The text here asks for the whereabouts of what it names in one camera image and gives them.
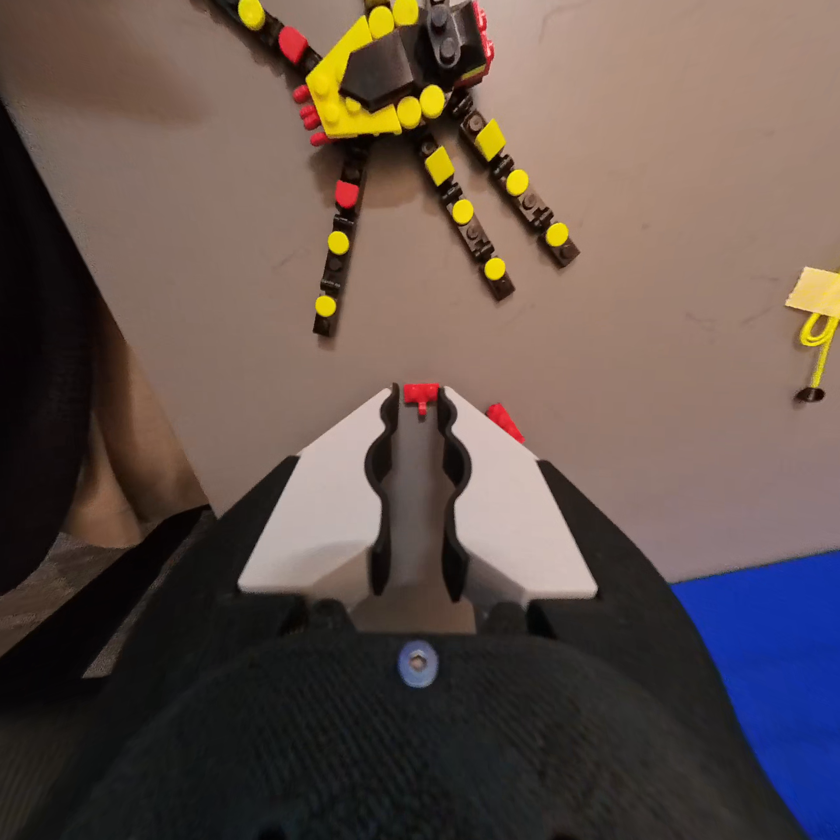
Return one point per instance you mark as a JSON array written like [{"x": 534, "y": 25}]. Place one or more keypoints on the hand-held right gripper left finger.
[{"x": 315, "y": 518}]

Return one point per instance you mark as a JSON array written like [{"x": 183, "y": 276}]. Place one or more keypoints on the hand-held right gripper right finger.
[{"x": 518, "y": 525}]

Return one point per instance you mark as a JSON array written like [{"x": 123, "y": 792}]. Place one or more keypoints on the red lego clip piece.
[{"x": 420, "y": 392}]

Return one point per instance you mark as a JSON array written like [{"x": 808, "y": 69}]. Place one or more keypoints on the black yellow lego spider model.
[{"x": 367, "y": 72}]

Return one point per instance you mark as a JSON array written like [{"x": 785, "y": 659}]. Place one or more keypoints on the red lego slope piece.
[{"x": 504, "y": 420}]

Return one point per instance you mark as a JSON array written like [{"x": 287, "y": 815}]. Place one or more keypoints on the blue plastic bin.
[{"x": 774, "y": 656}]

